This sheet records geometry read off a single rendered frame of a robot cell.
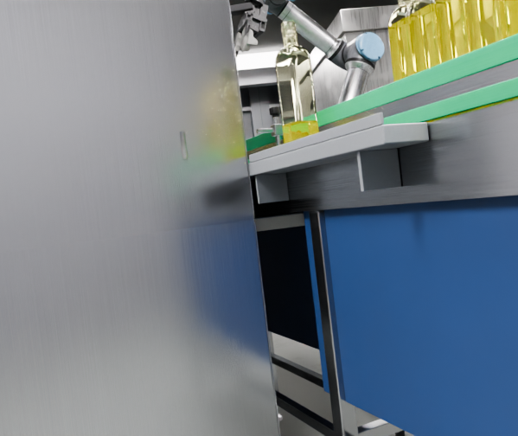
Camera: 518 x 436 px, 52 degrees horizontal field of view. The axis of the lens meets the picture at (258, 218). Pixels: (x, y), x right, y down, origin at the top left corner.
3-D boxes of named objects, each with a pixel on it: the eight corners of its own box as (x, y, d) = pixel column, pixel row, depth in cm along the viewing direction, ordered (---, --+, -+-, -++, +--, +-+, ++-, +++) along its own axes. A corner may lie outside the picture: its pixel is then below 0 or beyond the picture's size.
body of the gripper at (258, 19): (265, 34, 193) (271, 3, 194) (243, 24, 189) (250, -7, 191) (255, 41, 200) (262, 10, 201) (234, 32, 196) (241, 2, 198)
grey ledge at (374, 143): (190, 211, 165) (185, 175, 165) (216, 208, 169) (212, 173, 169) (389, 188, 79) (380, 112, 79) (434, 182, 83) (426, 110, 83)
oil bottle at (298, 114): (284, 154, 110) (269, 26, 109) (305, 152, 113) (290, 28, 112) (300, 150, 105) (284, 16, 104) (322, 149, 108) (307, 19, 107)
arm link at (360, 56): (335, 174, 214) (370, 48, 220) (354, 170, 200) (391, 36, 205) (310, 164, 210) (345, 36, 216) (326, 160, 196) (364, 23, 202)
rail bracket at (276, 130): (257, 165, 128) (251, 109, 127) (282, 163, 131) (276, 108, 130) (265, 163, 124) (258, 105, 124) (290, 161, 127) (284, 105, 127)
